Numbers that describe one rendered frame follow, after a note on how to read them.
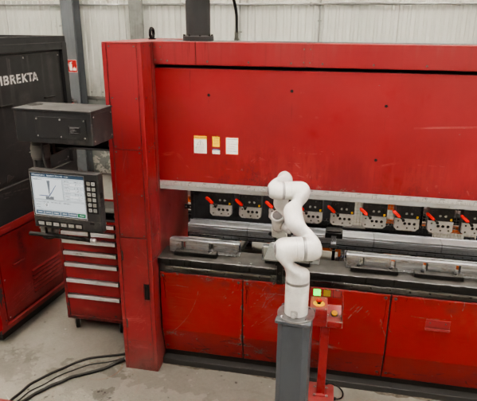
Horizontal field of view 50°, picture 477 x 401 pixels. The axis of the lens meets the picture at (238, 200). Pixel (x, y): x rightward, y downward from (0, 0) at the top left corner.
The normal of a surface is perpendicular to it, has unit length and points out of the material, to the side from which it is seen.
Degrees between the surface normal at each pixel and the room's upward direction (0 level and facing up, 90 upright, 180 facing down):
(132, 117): 90
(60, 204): 90
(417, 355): 90
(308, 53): 90
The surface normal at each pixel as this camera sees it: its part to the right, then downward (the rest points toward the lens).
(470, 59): -0.20, 0.32
